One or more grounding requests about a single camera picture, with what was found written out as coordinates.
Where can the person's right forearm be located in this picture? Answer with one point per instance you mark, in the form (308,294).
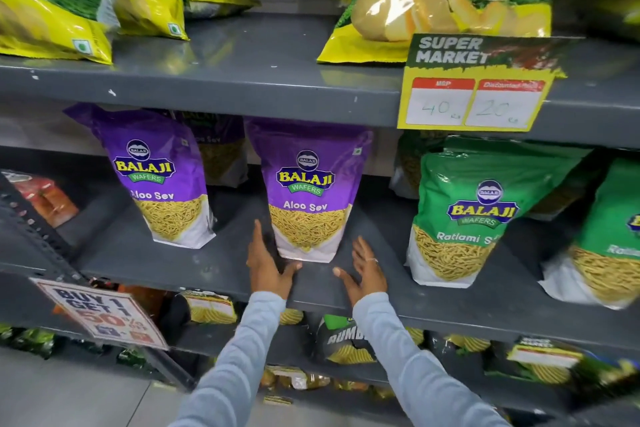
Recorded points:
(410,366)

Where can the purple snack packet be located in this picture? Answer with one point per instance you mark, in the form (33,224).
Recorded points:
(310,181)
(220,151)
(150,161)

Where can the green snack packet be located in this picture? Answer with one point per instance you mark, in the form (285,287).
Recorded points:
(475,201)
(565,194)
(605,241)
(410,161)

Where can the orange red snack packet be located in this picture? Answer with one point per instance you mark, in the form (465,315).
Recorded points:
(45,196)

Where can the person's left forearm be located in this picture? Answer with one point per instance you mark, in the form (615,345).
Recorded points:
(240,361)

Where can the grey metal shelf board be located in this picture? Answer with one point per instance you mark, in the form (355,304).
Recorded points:
(250,66)
(380,241)
(290,346)

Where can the row of dark chip packets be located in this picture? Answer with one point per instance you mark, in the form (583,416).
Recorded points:
(345,341)

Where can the person's right thumb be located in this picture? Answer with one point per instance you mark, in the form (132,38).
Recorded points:
(345,278)

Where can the grey perforated shelf upright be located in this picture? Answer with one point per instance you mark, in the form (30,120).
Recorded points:
(35,236)

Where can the person's left thumb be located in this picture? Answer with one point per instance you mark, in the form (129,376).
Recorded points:
(291,271)

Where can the yellow green price sign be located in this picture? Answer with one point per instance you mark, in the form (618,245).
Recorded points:
(475,86)

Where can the person's left hand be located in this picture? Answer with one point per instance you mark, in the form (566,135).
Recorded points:
(265,271)

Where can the white red offer sign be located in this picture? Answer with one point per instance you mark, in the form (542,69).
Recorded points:
(105,314)

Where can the person's right hand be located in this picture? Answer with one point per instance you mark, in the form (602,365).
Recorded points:
(369,280)

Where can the row of golden snack packets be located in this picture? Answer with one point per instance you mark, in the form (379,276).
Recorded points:
(310,381)

